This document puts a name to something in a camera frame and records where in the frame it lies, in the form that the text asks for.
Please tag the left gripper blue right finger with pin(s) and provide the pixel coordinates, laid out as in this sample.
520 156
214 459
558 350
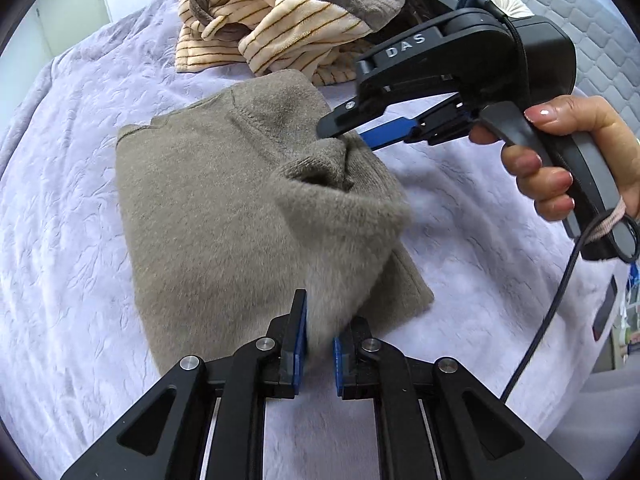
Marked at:
437 420

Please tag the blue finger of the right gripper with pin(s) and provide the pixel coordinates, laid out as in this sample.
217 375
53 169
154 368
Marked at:
362 109
400 130

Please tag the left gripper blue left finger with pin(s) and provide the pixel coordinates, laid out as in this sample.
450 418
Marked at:
205 419

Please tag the brown knit sweater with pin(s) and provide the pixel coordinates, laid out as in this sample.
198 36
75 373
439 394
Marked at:
232 204

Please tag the person's right hand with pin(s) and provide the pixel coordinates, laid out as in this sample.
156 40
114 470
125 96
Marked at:
562 116

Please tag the cream striped fleece garment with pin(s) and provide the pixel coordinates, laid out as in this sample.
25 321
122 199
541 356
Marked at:
319 38

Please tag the lavender textured bed blanket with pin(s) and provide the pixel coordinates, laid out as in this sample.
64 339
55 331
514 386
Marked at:
73 353

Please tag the grey quilted headboard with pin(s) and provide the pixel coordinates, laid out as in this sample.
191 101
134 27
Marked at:
607 52

